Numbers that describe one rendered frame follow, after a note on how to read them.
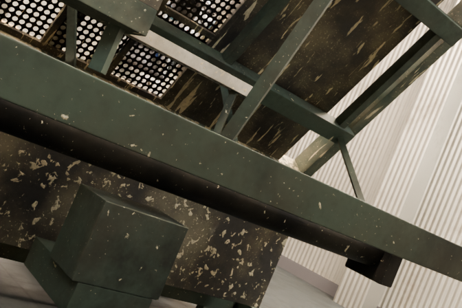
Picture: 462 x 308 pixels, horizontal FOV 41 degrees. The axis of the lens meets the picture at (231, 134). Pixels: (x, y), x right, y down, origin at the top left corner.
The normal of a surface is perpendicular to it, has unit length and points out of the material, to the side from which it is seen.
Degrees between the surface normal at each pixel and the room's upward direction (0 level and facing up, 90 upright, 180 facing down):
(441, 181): 90
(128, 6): 90
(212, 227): 90
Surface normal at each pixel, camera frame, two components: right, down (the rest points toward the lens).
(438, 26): 0.25, 0.67
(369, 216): 0.55, 0.19
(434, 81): -0.67, -0.33
